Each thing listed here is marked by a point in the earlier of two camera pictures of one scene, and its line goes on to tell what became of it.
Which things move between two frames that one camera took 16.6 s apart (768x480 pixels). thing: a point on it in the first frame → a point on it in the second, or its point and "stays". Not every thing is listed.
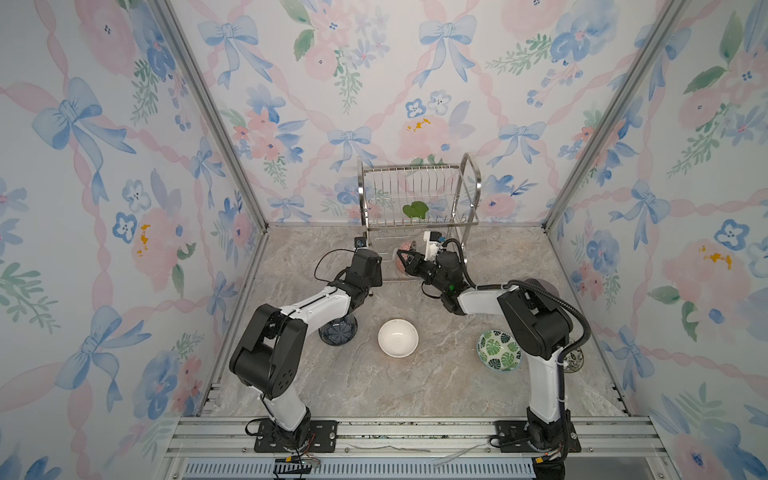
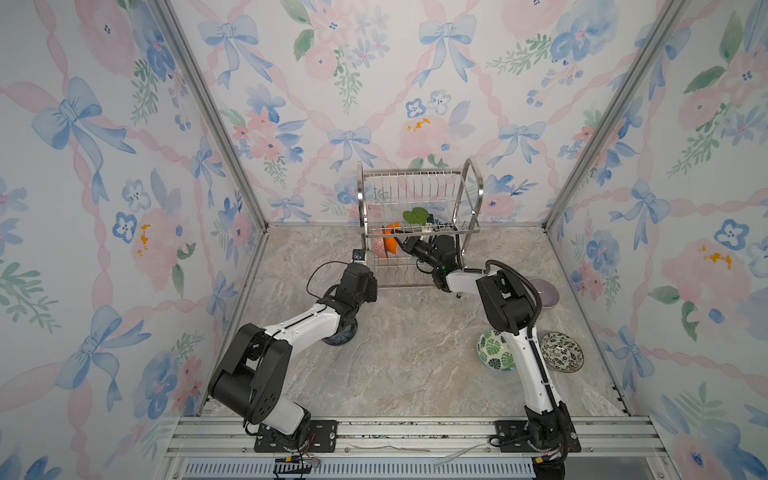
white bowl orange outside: x=398 y=338 → x=391 y=243
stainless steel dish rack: x=399 y=203 stays
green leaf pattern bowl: x=498 y=351 stays
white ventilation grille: x=361 y=470 stays
